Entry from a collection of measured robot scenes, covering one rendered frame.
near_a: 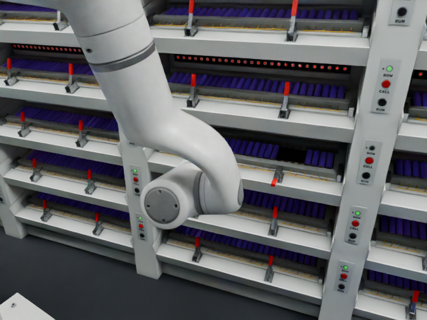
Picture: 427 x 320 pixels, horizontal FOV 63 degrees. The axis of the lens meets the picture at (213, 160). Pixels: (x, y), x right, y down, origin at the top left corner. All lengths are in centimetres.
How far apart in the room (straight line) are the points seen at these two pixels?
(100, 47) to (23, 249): 142
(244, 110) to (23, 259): 116
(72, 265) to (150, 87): 122
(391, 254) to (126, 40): 95
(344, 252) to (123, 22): 89
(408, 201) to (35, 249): 145
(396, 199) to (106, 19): 84
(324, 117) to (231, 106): 25
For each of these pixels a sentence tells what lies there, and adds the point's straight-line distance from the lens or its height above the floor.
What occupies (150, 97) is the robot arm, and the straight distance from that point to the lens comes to 48.
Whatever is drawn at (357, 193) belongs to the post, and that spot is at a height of 54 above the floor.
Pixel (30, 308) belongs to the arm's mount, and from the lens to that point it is 101.
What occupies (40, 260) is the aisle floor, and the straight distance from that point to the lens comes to 169.
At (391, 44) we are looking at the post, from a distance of 89.
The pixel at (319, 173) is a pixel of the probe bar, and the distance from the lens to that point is 104.
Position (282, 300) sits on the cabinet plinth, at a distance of 135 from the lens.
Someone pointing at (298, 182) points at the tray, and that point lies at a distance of 103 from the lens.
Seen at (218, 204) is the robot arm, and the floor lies 71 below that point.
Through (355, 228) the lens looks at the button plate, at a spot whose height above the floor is 43.
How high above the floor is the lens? 102
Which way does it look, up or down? 26 degrees down
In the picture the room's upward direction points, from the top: straight up
